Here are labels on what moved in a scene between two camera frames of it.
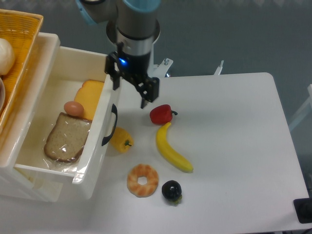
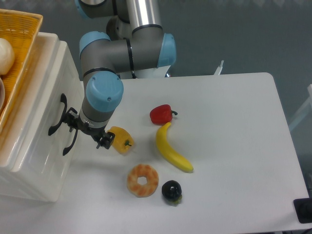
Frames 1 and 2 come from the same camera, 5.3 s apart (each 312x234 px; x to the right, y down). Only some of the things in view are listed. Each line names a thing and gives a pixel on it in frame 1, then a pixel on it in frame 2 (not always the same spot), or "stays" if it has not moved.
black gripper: (135, 68) to (99, 133)
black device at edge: (303, 208) stays
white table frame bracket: (219, 69) stays
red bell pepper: (162, 114) stays
